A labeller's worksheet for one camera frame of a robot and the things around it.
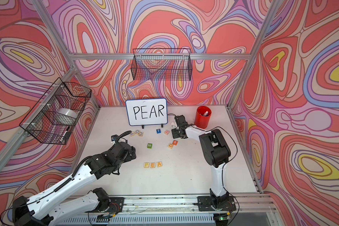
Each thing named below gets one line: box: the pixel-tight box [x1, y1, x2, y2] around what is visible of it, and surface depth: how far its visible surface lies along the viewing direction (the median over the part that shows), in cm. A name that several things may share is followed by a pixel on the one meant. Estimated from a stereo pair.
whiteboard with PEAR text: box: [125, 97, 168, 127], surface depth 103 cm
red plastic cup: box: [193, 105, 212, 130], surface depth 103 cm
